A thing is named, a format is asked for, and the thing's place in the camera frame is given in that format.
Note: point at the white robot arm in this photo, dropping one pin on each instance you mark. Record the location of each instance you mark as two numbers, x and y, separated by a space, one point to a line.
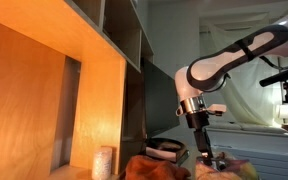
208 74

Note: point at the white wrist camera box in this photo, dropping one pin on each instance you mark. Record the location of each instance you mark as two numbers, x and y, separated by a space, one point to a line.
217 109

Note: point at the sheer white curtain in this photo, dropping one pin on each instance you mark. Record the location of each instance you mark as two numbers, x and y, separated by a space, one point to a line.
245 99

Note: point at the black monitor screen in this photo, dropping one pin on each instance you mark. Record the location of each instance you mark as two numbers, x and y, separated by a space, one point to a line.
160 100

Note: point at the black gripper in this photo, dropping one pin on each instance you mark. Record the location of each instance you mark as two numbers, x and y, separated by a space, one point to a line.
198 121

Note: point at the wooden shelf unit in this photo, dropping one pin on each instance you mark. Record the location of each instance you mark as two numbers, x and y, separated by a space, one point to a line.
36 38

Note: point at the floral cosmetic pouch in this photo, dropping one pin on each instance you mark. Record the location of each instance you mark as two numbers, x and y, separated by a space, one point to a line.
225 167

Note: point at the orange towel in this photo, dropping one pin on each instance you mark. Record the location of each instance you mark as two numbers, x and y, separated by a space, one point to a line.
142 167

